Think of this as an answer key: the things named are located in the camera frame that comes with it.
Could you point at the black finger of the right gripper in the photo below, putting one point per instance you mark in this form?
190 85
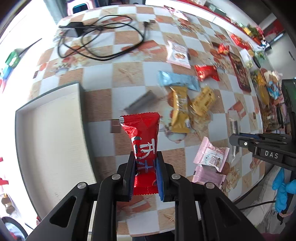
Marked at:
244 140

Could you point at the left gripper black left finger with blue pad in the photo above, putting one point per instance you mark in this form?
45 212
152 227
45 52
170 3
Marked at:
128 173

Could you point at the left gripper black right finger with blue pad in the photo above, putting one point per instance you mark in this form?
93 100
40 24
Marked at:
164 171

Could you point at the pink crispy cranberry packet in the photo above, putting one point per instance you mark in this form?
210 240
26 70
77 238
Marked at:
210 155

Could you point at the red snack packet white characters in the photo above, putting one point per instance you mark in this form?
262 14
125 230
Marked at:
143 129

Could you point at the yellow snack packet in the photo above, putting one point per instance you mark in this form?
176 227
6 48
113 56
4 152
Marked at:
180 120

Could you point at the small red candy packet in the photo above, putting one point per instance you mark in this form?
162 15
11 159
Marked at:
206 71

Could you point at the light blue snack bar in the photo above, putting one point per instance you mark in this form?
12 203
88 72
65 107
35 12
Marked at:
182 80

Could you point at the yellow cracker packet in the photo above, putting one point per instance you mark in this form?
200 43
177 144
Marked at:
203 102

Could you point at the clear packet dark snack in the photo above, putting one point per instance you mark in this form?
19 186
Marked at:
141 103

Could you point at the pile of assorted snacks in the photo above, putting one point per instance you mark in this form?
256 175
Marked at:
267 85

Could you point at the dark red chocolate box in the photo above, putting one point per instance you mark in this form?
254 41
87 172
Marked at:
240 72

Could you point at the white shallow box dark rim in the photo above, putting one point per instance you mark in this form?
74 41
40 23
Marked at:
52 150

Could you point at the red orange candy wrapper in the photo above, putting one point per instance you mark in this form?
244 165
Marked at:
223 49

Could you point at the pink cookie packet on table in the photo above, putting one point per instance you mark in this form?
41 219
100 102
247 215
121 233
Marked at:
177 54

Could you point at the black power adapter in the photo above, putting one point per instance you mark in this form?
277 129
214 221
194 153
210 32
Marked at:
74 29

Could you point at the green basin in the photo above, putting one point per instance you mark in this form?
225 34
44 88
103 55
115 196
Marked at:
13 59

